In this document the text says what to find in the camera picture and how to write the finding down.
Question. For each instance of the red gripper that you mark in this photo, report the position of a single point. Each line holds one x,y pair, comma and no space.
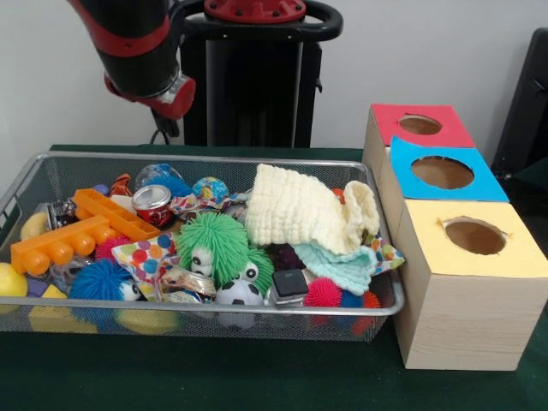
177,103

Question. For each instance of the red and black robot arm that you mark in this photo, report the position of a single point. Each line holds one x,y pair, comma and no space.
132,55

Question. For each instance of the shallow clear mesh bin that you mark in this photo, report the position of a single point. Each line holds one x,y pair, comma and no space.
274,329

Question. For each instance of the wooden box with three holes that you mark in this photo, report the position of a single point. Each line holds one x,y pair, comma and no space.
462,317

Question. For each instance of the blue globe ball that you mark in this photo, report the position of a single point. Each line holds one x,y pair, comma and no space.
208,188

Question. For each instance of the crushed red soda can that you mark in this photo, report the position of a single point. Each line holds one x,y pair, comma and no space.
152,205

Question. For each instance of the orange plastic building block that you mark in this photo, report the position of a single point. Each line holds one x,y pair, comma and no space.
120,214
60,248

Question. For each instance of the green spiky toy with eyes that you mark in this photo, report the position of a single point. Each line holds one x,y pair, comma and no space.
218,240

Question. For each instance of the cream knitted cloth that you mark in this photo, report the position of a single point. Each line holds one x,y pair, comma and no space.
291,210

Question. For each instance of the blue spiky ball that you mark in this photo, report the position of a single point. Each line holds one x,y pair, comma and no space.
100,280

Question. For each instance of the black and white soccer ball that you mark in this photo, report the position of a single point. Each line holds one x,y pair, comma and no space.
239,293

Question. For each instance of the yellow ball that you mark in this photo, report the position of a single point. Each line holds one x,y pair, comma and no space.
10,280

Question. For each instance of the mint green cloth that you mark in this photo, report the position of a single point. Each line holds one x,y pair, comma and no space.
338,265

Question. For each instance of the dark green table cloth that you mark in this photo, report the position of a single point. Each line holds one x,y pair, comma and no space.
171,377

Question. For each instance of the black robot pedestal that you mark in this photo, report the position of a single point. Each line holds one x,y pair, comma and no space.
257,107

